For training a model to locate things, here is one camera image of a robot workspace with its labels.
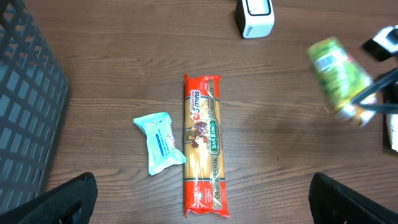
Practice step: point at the white barcode scanner stand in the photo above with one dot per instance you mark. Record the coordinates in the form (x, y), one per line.
(255, 18)

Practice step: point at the orange San Remo pasta packet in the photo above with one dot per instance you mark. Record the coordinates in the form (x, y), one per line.
(204, 176)

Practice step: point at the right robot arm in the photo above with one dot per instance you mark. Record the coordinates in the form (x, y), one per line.
(381, 47)

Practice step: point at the green drink pouch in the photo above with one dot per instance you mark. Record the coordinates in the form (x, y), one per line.
(341, 78)

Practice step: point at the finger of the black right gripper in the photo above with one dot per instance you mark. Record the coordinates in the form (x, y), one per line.
(384, 109)
(382, 81)

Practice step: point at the white tube gold cap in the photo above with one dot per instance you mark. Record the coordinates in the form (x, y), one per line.
(392, 125)

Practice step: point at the teal snack bar packet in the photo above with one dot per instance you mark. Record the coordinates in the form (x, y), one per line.
(162, 152)

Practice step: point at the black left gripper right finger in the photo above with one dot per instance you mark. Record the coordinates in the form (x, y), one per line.
(332, 202)

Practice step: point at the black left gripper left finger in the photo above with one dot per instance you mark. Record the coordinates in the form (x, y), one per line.
(70, 203)

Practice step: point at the grey plastic mesh basket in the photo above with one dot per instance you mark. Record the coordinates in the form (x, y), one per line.
(34, 100)

